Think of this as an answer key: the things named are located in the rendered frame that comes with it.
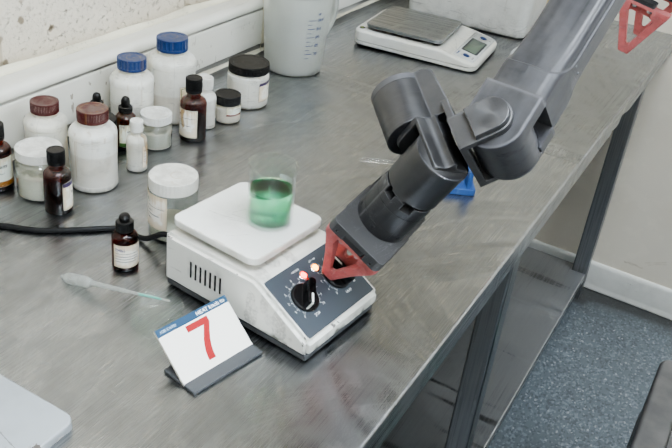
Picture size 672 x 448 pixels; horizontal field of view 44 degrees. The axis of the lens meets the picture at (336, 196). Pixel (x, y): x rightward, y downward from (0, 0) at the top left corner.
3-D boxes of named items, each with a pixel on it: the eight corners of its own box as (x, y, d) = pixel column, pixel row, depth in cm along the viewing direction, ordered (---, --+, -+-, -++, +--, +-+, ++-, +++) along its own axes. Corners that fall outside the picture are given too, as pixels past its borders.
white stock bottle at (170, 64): (149, 125, 128) (149, 44, 122) (146, 106, 134) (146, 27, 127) (197, 125, 130) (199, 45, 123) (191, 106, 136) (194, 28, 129)
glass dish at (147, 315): (193, 318, 89) (194, 301, 88) (160, 345, 85) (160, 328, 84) (153, 299, 91) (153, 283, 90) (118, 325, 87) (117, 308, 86)
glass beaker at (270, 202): (249, 207, 94) (254, 142, 90) (297, 215, 94) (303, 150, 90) (237, 235, 89) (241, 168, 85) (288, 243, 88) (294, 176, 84)
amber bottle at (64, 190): (45, 217, 103) (40, 156, 99) (44, 203, 106) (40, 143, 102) (74, 215, 104) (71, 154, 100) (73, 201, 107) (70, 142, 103)
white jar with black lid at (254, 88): (226, 109, 136) (228, 67, 133) (226, 92, 142) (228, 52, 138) (268, 111, 137) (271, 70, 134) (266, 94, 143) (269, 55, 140)
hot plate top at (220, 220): (325, 225, 93) (326, 218, 93) (254, 269, 85) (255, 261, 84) (243, 186, 99) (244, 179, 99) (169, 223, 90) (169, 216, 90)
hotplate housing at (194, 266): (375, 309, 94) (385, 249, 90) (304, 367, 85) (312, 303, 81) (227, 232, 104) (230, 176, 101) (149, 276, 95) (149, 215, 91)
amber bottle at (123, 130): (110, 145, 121) (109, 94, 117) (128, 139, 123) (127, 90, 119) (123, 153, 119) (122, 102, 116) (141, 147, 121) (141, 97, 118)
